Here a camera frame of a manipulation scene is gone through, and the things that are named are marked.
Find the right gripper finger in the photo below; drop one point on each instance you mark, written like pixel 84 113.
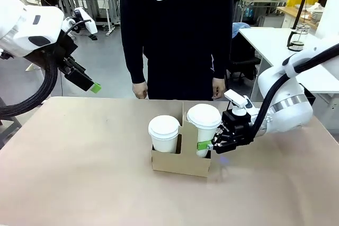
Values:
pixel 220 130
pixel 204 145

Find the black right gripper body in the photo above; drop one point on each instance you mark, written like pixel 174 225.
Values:
pixel 235 128

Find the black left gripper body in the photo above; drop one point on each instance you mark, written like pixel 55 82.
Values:
pixel 67 51

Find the brown cardboard cup carrier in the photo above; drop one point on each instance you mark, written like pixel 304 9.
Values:
pixel 182 165

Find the glass french press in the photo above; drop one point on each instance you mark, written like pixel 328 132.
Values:
pixel 298 38

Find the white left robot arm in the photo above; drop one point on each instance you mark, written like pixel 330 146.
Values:
pixel 26 25

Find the person's left forearm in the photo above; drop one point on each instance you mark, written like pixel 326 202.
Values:
pixel 219 70

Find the person's right forearm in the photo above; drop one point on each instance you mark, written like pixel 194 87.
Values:
pixel 137 72

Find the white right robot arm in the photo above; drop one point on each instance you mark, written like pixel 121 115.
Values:
pixel 288 115

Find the white plastic cup lid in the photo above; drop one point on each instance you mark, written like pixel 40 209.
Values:
pixel 204 116
pixel 162 125

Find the person's left hand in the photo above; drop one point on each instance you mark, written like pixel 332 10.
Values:
pixel 218 88

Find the person's right hand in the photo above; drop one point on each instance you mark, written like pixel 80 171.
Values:
pixel 139 90

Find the black shoes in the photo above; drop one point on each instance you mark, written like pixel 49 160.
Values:
pixel 94 37

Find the white table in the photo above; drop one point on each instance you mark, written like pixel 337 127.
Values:
pixel 265 40

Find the blue cloth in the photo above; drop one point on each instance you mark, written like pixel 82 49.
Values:
pixel 239 28

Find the person in black hoodie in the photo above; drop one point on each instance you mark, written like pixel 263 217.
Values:
pixel 180 38

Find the wooden table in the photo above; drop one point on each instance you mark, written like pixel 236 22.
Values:
pixel 288 11

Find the black tripod pole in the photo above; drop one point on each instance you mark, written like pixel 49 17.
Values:
pixel 302 6

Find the white stacked dishes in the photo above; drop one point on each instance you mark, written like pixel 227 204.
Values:
pixel 316 14

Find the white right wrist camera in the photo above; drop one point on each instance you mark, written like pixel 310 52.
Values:
pixel 235 99

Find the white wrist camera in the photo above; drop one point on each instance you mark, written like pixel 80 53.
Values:
pixel 88 25
pixel 235 99

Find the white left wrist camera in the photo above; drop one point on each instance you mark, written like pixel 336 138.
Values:
pixel 88 25

